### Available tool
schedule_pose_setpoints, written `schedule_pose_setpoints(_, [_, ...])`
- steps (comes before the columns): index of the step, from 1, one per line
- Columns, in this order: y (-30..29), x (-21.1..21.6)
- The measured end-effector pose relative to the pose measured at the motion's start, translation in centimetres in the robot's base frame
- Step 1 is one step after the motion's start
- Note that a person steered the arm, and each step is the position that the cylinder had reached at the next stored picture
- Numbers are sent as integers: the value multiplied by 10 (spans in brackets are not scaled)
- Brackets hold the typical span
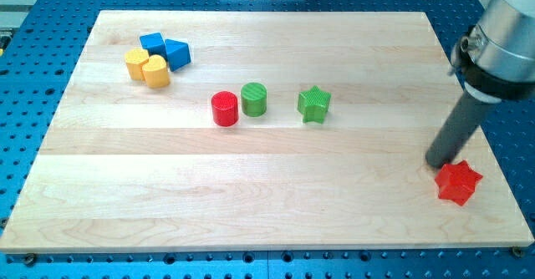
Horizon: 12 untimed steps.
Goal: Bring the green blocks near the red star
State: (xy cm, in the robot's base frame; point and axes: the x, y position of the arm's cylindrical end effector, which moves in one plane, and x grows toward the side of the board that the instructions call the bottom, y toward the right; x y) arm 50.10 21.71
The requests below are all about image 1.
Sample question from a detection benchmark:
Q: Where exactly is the yellow heart block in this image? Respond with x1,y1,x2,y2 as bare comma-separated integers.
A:
141,54,170,89

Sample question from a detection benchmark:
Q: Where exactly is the red star block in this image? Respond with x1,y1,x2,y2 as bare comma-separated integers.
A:
435,160,483,206

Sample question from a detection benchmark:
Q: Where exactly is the green cylinder block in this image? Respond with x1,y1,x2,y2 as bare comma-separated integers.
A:
241,82,268,117

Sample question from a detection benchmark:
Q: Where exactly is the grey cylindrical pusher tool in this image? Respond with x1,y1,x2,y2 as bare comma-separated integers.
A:
425,91,497,169

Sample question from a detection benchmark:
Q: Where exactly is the yellow hexagon block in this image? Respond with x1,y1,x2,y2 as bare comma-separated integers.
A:
124,48,150,80

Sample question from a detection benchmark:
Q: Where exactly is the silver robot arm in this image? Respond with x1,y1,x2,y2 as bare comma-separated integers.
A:
451,0,534,104

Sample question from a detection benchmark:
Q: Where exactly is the wooden board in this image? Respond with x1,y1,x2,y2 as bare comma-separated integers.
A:
1,10,533,254

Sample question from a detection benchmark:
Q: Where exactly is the red cylinder block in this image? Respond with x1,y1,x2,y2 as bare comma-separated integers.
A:
211,91,238,127

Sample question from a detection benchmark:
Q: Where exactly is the green star block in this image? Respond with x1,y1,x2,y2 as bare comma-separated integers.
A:
297,85,331,124

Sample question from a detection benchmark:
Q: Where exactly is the blue triangle block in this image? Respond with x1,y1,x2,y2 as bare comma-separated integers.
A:
165,39,191,72

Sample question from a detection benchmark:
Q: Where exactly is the blue cube block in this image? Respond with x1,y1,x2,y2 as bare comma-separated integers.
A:
139,33,166,59

